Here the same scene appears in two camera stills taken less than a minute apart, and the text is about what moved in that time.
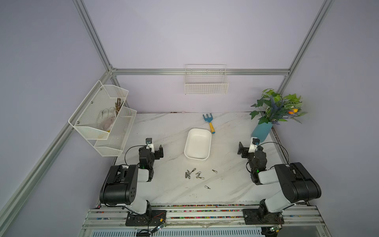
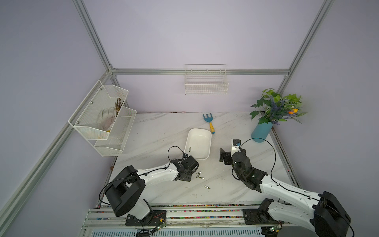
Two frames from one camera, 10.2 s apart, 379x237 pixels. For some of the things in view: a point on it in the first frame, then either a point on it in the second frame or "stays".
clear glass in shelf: x=105 y=118 stays
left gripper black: x=157 y=155 → x=189 y=176
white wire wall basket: x=208 y=79 stays
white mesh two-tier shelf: x=103 y=121 stays
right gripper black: x=245 y=150 → x=227 y=156
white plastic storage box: x=198 y=144 stays
